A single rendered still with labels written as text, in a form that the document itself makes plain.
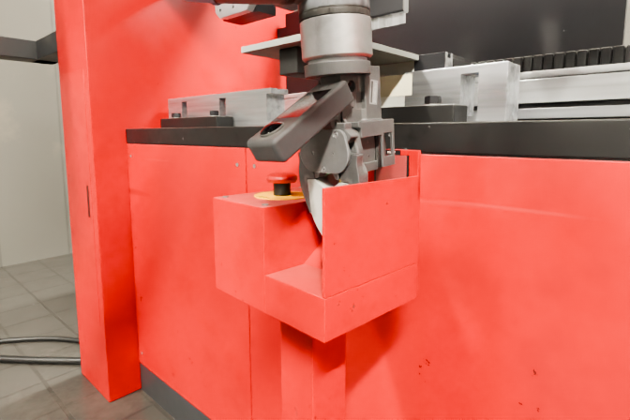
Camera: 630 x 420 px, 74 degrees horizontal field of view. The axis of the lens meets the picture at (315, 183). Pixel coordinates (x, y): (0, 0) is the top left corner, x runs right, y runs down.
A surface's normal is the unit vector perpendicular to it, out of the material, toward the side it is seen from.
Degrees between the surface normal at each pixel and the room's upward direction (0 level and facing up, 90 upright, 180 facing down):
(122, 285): 90
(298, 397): 90
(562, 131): 90
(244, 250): 90
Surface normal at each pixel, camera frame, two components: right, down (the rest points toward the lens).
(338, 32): -0.03, 0.18
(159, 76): 0.74, 0.08
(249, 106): -0.67, 0.09
